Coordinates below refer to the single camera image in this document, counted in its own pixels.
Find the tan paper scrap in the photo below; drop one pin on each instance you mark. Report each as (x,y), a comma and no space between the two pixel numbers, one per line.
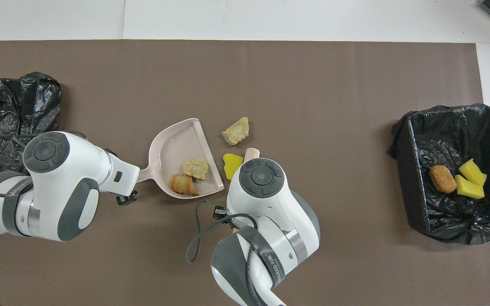
(195,169)
(184,185)
(236,131)

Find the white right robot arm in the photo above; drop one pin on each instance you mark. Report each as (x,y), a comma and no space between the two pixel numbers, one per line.
(266,204)

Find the narrow yellow green sponge piece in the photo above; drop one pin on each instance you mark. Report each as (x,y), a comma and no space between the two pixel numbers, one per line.
(469,188)

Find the open bin with black liner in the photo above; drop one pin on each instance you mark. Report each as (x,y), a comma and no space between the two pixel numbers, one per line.
(453,127)

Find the pink plastic dustpan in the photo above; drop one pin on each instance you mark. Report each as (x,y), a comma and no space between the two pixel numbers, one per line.
(172,144)

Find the lumpy yellow sponge piece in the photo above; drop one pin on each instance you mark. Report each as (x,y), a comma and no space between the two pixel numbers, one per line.
(231,165)

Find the brown table mat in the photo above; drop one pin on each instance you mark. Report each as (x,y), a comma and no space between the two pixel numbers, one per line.
(245,63)

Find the wide yellow green sponge piece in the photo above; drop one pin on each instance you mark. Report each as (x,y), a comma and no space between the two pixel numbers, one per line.
(472,171)

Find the beige hand brush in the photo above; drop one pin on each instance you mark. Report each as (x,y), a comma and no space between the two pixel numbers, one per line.
(251,154)

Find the brown nugget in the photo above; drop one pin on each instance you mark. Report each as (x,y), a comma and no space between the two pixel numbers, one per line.
(442,179)

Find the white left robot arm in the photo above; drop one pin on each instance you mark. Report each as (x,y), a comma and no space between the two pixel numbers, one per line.
(58,182)

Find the covered black plastic bag bin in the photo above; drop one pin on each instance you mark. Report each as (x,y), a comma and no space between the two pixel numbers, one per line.
(11,106)

